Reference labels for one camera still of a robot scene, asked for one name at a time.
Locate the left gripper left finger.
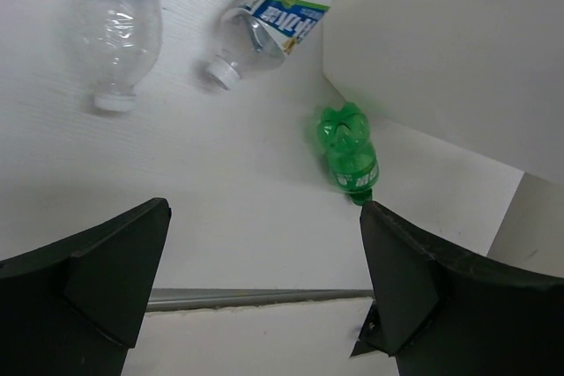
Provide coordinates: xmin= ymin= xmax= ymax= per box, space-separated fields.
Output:
xmin=1 ymin=198 xmax=171 ymax=375

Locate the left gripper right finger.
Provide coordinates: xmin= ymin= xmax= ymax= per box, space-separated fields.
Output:
xmin=359 ymin=202 xmax=563 ymax=375

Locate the white octagonal plastic bin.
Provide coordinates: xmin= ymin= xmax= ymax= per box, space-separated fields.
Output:
xmin=323 ymin=0 xmax=563 ymax=184

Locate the green plastic bottle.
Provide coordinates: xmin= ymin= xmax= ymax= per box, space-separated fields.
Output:
xmin=306 ymin=102 xmax=380 ymax=206

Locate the clear bottle blue label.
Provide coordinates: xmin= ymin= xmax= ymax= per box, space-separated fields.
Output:
xmin=77 ymin=0 xmax=162 ymax=113

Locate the clear bottle white green label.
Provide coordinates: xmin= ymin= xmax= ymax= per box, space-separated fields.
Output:
xmin=206 ymin=0 xmax=334 ymax=90

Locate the aluminium rail bar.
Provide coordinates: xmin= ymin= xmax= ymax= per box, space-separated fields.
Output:
xmin=146 ymin=288 xmax=374 ymax=313

